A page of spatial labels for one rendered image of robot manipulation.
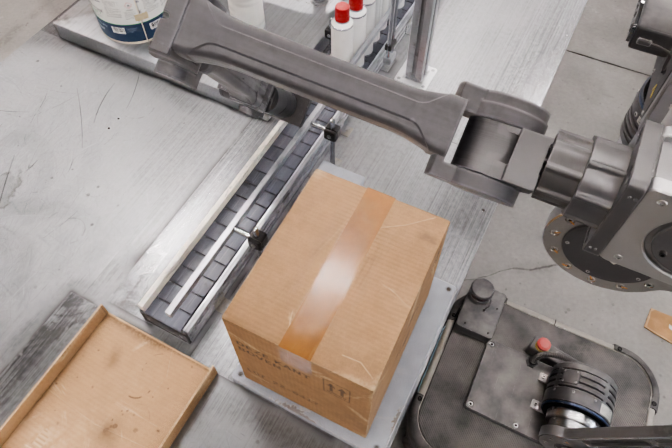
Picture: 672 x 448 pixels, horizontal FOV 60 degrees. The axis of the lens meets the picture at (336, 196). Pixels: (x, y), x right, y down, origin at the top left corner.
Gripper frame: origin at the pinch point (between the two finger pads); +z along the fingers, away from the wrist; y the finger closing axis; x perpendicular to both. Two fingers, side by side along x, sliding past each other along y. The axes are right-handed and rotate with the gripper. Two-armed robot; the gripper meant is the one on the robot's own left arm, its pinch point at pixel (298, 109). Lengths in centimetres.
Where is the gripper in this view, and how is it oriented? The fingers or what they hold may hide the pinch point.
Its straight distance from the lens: 133.4
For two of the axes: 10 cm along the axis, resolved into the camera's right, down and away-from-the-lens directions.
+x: -3.6, 9.3, 1.3
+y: -8.9, -3.8, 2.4
